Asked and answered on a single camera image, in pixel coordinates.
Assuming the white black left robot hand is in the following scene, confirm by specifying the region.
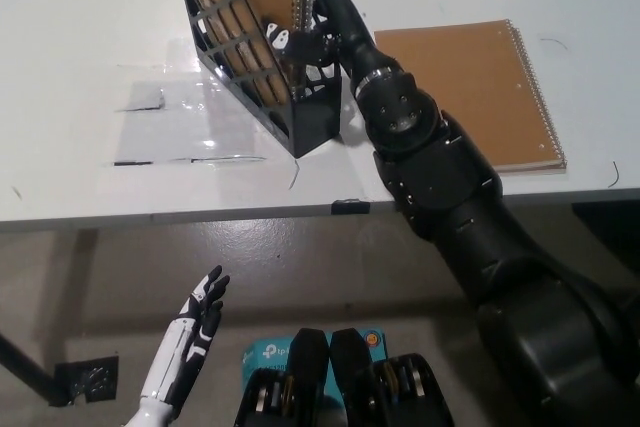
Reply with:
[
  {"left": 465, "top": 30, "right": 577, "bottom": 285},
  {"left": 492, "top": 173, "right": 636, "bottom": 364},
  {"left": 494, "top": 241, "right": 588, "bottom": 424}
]
[{"left": 137, "top": 265, "right": 231, "bottom": 421}]

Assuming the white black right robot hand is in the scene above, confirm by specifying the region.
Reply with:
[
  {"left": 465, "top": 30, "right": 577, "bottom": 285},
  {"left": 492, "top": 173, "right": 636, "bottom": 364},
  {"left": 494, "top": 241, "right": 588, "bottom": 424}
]
[{"left": 264, "top": 0, "right": 397, "bottom": 87}]

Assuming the black mesh book holder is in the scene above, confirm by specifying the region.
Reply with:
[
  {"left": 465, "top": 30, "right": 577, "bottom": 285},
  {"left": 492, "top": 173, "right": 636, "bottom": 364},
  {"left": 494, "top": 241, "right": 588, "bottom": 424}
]
[{"left": 172, "top": 0, "right": 346, "bottom": 159}]

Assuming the teal tp-link box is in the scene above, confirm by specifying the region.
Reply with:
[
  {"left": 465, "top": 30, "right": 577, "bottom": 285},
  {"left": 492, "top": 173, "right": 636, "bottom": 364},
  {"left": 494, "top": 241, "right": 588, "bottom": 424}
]
[{"left": 243, "top": 327, "right": 389, "bottom": 427}]

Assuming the black table leg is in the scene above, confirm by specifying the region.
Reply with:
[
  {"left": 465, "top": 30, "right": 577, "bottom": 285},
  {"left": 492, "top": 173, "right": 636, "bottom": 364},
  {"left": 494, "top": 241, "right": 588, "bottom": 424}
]
[{"left": 0, "top": 331, "right": 66, "bottom": 406}]

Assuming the black table edge clip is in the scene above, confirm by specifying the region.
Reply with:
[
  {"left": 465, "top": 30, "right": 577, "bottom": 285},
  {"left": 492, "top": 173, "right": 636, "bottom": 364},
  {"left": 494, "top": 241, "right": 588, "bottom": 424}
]
[{"left": 331, "top": 198, "right": 371, "bottom": 214}]

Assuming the clear plastic sheet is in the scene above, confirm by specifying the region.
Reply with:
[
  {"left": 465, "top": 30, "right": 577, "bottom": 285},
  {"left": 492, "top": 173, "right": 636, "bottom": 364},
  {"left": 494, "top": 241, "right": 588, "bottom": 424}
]
[{"left": 104, "top": 39, "right": 369, "bottom": 198}]

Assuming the gray tape patch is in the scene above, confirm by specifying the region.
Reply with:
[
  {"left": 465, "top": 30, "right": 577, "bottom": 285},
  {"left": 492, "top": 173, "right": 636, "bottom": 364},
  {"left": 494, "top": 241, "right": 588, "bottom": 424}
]
[{"left": 115, "top": 81, "right": 166, "bottom": 112}]

